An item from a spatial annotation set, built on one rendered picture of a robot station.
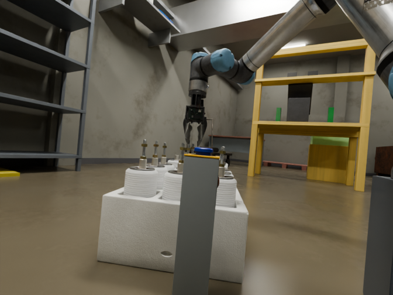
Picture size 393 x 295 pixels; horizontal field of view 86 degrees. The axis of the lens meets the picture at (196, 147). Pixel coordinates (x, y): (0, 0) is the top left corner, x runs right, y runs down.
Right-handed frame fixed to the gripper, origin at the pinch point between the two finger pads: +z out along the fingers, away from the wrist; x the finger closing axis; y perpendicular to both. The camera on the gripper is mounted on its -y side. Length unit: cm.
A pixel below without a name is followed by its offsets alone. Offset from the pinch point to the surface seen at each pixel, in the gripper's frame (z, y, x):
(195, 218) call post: 15.8, 45.3, 4.9
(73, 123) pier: -15, -152, -154
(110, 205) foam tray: 19.4, 31.0, -18.5
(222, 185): 11.3, 29.6, 10.9
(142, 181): 12.7, 28.0, -11.4
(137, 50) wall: -146, -242, -121
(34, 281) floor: 35, 41, -30
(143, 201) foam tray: 17.4, 31.5, -9.6
